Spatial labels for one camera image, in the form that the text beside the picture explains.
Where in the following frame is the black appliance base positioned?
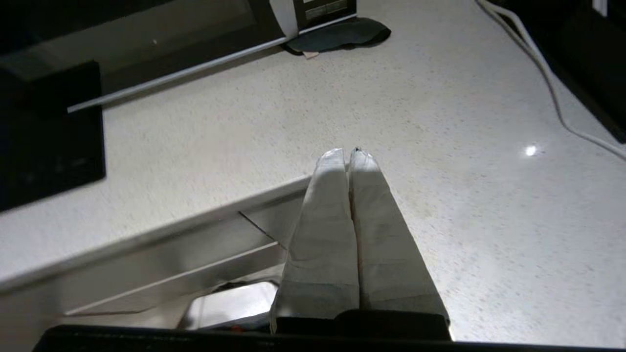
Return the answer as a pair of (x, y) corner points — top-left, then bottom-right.
(489, 0), (626, 143)

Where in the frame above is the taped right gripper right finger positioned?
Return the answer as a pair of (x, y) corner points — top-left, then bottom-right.
(348, 147), (450, 327)

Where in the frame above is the silver microwave oven body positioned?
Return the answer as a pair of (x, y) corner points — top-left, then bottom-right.
(292, 0), (357, 34)

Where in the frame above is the black glass microwave door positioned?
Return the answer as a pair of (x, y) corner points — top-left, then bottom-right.
(0, 0), (299, 114)

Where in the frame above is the dark cloth pad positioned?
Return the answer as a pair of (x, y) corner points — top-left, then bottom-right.
(285, 17), (392, 54)

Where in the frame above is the white power cable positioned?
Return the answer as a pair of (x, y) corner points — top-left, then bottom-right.
(475, 0), (626, 161)

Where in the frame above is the black induction cooktop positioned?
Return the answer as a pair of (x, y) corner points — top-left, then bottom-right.
(0, 61), (107, 213)

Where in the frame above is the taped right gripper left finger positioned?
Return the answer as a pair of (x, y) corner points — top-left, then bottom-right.
(268, 148), (360, 334)

